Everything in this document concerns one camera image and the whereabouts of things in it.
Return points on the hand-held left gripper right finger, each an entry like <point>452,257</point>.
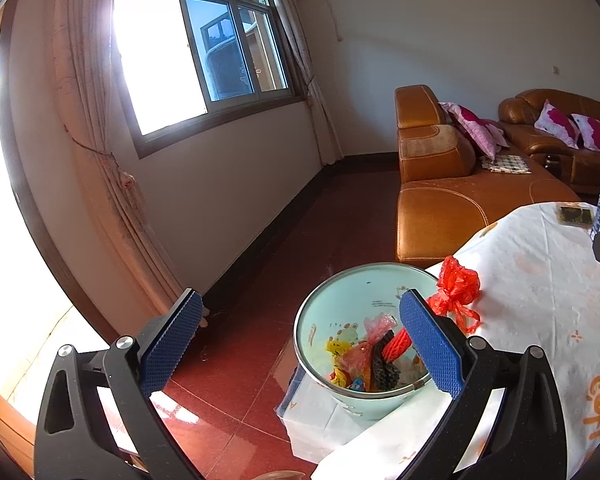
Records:
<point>432,345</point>

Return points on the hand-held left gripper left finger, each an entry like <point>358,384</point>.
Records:
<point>172,345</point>

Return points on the black foam net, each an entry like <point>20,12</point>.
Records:
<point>382,372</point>

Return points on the pink clear plastic bag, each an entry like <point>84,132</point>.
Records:
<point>377,325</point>

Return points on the blue orange snack wrapper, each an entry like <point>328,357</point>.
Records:
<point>352,384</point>

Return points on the yellow wrapper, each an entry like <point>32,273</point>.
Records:
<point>337,349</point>

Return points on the light green cartoon trash bin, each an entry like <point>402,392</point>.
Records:
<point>340,300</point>

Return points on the dark flat packet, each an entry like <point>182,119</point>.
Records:
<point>575,215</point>

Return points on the white orange-print tablecloth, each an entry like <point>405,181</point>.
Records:
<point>530,280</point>

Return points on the pink white pillow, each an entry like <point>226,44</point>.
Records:
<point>555,122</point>
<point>592,132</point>
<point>472,127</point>

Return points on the checkered cloth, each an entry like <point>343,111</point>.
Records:
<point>507,163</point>

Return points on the brown leather chaise sofa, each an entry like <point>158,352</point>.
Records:
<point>440,210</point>

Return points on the pink tied curtain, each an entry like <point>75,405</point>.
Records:
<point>90,85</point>

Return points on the sliding glass window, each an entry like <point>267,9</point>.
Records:
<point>230,50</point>

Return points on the pale tied curtain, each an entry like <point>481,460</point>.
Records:
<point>300,60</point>

